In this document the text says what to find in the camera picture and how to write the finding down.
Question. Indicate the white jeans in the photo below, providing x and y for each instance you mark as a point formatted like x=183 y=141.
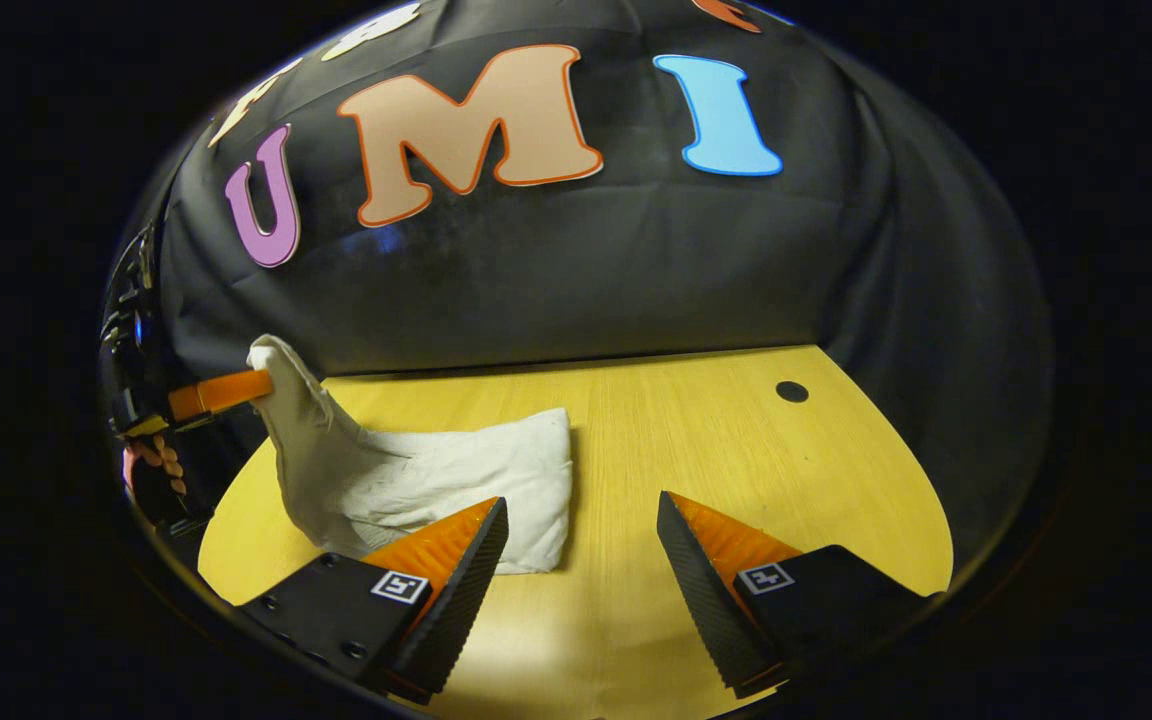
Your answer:
x=456 y=470

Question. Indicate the black backdrop cloth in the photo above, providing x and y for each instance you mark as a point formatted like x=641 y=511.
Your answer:
x=586 y=270

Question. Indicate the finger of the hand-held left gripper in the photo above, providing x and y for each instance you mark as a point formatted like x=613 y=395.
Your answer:
x=221 y=392

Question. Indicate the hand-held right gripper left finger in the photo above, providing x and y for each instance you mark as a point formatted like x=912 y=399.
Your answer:
x=461 y=600

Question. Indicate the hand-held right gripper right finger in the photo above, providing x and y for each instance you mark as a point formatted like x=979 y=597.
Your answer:
x=706 y=590

